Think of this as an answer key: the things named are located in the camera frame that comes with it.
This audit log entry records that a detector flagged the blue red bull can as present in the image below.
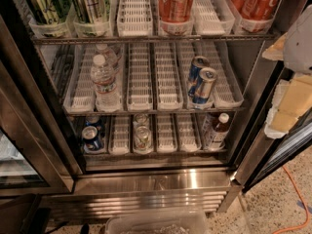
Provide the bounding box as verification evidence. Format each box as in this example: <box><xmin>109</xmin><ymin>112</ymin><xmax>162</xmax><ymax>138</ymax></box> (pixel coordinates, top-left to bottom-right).
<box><xmin>192</xmin><ymin>67</ymin><xmax>217</xmax><ymax>104</ymax></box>
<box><xmin>188</xmin><ymin>56</ymin><xmax>210</xmax><ymax>98</ymax></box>

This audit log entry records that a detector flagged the clear plastic bin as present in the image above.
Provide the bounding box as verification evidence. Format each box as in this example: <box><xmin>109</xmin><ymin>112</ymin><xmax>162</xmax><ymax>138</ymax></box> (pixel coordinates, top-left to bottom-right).
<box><xmin>105</xmin><ymin>209</ymin><xmax>209</xmax><ymax>234</ymax></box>

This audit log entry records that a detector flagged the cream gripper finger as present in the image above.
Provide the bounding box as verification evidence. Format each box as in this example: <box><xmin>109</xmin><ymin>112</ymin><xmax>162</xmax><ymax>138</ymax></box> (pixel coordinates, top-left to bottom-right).
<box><xmin>264</xmin><ymin>74</ymin><xmax>312</xmax><ymax>139</ymax></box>
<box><xmin>262</xmin><ymin>34</ymin><xmax>287</xmax><ymax>60</ymax></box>

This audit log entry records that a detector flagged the silver soda can rear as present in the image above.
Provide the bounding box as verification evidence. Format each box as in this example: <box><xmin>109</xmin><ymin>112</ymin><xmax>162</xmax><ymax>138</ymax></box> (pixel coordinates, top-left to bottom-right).
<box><xmin>133</xmin><ymin>113</ymin><xmax>149</xmax><ymax>128</ymax></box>

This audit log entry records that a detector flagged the orange power cable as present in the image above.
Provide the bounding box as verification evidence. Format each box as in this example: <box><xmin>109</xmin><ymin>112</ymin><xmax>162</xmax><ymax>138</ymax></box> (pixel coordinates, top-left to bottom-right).
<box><xmin>272</xmin><ymin>165</ymin><xmax>311</xmax><ymax>234</ymax></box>

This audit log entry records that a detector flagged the blue red bull can rear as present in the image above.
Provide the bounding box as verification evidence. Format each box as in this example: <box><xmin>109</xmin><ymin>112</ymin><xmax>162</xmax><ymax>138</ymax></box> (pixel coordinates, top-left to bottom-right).
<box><xmin>188</xmin><ymin>56</ymin><xmax>210</xmax><ymax>98</ymax></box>

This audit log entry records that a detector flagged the green silver can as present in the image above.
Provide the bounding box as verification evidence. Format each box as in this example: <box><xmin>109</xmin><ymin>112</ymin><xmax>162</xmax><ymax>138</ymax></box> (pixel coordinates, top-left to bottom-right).
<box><xmin>26</xmin><ymin>0</ymin><xmax>63</xmax><ymax>24</ymax></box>
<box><xmin>72</xmin><ymin>0</ymin><xmax>108</xmax><ymax>24</ymax></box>

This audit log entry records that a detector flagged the blue pepsi can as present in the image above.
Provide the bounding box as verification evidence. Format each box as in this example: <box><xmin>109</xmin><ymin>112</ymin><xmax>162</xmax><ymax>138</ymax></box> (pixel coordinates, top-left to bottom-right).
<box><xmin>82</xmin><ymin>126</ymin><xmax>103</xmax><ymax>151</ymax></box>
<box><xmin>86</xmin><ymin>116</ymin><xmax>104</xmax><ymax>137</ymax></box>

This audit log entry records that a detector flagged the blue red bull can front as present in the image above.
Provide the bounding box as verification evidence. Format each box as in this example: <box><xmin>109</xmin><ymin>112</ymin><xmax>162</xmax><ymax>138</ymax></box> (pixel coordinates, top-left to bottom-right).
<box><xmin>192</xmin><ymin>67</ymin><xmax>217</xmax><ymax>104</ymax></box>

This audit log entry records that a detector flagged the fridge glass door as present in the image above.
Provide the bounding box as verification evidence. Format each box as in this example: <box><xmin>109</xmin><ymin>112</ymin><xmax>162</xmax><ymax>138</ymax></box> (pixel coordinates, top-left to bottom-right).
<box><xmin>232</xmin><ymin>61</ymin><xmax>311</xmax><ymax>193</ymax></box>
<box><xmin>0</xmin><ymin>63</ymin><xmax>74</xmax><ymax>198</ymax></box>

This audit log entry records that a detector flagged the white empty tray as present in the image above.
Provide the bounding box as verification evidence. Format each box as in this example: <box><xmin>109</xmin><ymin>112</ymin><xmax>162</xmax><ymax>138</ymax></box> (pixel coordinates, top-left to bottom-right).
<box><xmin>117</xmin><ymin>0</ymin><xmax>153</xmax><ymax>37</ymax></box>
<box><xmin>127</xmin><ymin>43</ymin><xmax>153</xmax><ymax>111</ymax></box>

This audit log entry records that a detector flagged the clear water bottle front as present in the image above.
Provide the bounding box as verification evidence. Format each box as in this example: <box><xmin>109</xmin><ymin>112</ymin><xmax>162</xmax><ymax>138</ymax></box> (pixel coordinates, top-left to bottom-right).
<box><xmin>91</xmin><ymin>55</ymin><xmax>119</xmax><ymax>112</ymax></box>

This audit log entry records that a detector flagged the green silver can left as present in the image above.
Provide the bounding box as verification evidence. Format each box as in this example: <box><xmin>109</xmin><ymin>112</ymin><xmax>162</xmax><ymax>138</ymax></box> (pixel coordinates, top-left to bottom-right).
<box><xmin>26</xmin><ymin>0</ymin><xmax>63</xmax><ymax>24</ymax></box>

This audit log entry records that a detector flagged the white empty middle tray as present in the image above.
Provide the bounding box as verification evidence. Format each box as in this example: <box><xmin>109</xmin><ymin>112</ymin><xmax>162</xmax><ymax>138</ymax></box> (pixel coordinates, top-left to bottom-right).
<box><xmin>127</xmin><ymin>43</ymin><xmax>153</xmax><ymax>111</ymax></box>

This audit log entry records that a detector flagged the brown juice bottle white cap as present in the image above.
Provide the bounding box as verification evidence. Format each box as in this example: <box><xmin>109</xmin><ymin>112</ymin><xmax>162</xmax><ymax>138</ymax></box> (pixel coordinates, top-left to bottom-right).
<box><xmin>206</xmin><ymin>113</ymin><xmax>230</xmax><ymax>150</ymax></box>

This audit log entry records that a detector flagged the blue pepsi can rear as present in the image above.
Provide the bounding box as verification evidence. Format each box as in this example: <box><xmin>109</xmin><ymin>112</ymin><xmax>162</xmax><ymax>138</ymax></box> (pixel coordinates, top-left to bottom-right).
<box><xmin>86</xmin><ymin>116</ymin><xmax>104</xmax><ymax>137</ymax></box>

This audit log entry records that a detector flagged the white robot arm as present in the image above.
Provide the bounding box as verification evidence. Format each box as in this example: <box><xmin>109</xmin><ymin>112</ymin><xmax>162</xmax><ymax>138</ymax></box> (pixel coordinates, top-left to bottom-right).
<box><xmin>262</xmin><ymin>5</ymin><xmax>312</xmax><ymax>139</ymax></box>

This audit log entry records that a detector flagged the fridge glass door right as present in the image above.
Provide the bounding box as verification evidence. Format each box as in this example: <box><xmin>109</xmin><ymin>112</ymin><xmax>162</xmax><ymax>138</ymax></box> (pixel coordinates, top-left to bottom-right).
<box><xmin>232</xmin><ymin>61</ymin><xmax>311</xmax><ymax>193</ymax></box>

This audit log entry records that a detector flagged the clear water bottle rear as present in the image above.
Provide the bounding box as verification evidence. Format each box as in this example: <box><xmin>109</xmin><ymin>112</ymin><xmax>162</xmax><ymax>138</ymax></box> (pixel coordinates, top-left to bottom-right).
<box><xmin>96</xmin><ymin>44</ymin><xmax>118</xmax><ymax>72</ymax></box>

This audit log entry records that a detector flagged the silver soda can front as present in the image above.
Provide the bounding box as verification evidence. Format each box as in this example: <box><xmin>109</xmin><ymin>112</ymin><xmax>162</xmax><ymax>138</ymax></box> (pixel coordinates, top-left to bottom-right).
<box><xmin>135</xmin><ymin>126</ymin><xmax>151</xmax><ymax>151</ymax></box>

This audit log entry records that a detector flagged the silver soda can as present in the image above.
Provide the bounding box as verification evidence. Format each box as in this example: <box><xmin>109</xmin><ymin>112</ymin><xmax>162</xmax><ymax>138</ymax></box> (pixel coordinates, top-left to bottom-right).
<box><xmin>133</xmin><ymin>113</ymin><xmax>149</xmax><ymax>128</ymax></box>
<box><xmin>135</xmin><ymin>126</ymin><xmax>151</xmax><ymax>151</ymax></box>

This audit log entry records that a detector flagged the clear water bottle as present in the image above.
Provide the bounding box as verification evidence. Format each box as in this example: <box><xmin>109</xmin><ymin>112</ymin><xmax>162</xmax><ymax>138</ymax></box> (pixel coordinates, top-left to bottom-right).
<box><xmin>91</xmin><ymin>55</ymin><xmax>119</xmax><ymax>112</ymax></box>
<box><xmin>96</xmin><ymin>44</ymin><xmax>118</xmax><ymax>72</ymax></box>

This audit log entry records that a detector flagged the fridge glass door left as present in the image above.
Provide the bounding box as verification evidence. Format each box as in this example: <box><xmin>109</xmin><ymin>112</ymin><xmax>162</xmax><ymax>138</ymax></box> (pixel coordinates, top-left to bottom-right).
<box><xmin>0</xmin><ymin>63</ymin><xmax>74</xmax><ymax>198</ymax></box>

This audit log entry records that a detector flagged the white empty top tray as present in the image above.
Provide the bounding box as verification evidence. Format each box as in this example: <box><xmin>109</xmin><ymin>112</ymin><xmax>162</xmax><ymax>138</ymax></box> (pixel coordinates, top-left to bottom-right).
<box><xmin>117</xmin><ymin>0</ymin><xmax>153</xmax><ymax>37</ymax></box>

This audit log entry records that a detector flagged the blue pepsi can front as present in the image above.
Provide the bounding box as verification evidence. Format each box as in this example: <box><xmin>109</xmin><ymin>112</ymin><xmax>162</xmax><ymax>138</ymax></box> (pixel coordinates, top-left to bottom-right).
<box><xmin>82</xmin><ymin>126</ymin><xmax>103</xmax><ymax>151</ymax></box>

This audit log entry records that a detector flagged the stainless steel fridge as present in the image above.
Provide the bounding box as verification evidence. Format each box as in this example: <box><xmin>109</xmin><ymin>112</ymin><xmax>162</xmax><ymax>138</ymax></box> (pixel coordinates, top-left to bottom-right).
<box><xmin>0</xmin><ymin>0</ymin><xmax>310</xmax><ymax>222</ymax></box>

